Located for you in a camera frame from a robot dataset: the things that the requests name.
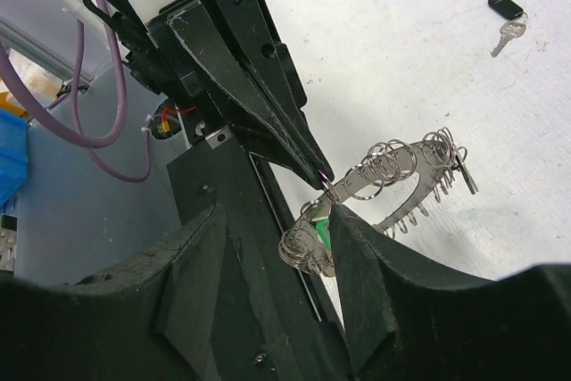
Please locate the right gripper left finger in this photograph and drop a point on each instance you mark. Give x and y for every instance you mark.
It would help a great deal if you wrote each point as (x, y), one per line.
(107, 326)

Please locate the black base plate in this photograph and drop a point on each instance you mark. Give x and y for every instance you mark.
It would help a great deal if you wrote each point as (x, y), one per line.
(273, 322)

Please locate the key black tag on disc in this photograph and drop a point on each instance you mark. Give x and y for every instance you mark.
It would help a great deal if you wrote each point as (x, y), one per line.
(462, 168)

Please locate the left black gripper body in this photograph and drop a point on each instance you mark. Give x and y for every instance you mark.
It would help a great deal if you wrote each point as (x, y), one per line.
(166, 66)

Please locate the green tag key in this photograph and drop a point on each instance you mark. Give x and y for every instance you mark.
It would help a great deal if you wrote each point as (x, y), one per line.
(324, 258)

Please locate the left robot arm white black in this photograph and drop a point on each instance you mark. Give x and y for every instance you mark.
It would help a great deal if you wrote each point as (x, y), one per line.
(226, 59)

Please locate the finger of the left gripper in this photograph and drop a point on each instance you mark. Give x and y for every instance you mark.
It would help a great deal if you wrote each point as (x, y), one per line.
(207, 43)
(272, 125)

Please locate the silver key black tag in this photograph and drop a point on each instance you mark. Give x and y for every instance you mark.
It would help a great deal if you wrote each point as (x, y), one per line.
(514, 25)

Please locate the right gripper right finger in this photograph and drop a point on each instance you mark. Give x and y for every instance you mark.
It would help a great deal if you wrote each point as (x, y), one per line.
(407, 317)

